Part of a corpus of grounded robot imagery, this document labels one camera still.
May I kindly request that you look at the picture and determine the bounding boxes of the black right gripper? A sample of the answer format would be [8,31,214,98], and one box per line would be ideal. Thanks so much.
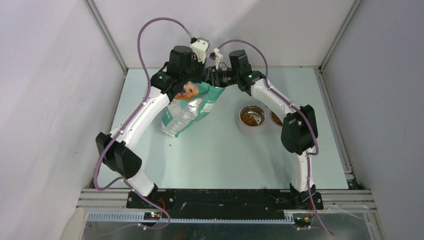
[199,65,241,95]

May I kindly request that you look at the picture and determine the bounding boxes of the green pet food bag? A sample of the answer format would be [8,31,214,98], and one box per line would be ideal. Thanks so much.
[161,82,225,138]

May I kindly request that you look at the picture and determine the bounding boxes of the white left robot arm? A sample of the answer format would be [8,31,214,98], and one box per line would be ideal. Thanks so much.
[95,41,209,208]

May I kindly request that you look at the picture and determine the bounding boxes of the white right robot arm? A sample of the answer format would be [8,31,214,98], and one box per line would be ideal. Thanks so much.
[206,48,319,211]

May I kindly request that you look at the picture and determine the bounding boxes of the brown kibble in near bowl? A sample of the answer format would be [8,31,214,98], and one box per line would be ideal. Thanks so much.
[240,112,264,127]

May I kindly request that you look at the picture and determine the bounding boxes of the steel bowl near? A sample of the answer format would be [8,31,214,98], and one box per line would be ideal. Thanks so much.
[237,104,267,128]

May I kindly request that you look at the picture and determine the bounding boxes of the steel bowl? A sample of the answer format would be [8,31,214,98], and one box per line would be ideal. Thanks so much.
[270,110,284,128]
[237,104,267,128]

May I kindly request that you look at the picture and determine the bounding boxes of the steel bowl far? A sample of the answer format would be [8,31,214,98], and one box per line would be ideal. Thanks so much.
[270,110,284,128]

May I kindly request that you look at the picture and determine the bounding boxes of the white double bowl stand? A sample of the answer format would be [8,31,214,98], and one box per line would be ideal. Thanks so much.
[234,101,283,135]

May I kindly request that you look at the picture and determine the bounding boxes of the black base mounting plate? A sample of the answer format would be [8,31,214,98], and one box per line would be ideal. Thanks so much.
[126,188,324,220]

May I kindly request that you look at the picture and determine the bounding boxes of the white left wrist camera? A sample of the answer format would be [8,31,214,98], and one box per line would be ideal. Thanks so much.
[190,37,210,64]

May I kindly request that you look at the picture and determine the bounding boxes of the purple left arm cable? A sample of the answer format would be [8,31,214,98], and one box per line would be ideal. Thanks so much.
[92,17,195,230]

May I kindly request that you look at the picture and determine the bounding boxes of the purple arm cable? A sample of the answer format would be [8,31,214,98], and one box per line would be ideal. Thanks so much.
[92,17,195,230]
[216,39,335,236]

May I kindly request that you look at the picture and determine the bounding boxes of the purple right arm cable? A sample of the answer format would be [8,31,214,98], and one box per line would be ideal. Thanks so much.
[216,39,335,236]

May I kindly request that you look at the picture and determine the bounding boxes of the aluminium frame rail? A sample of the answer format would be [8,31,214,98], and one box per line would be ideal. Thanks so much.
[83,0,129,75]

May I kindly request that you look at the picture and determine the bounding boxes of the grey slotted cable duct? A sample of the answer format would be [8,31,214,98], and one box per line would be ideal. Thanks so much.
[86,210,295,225]

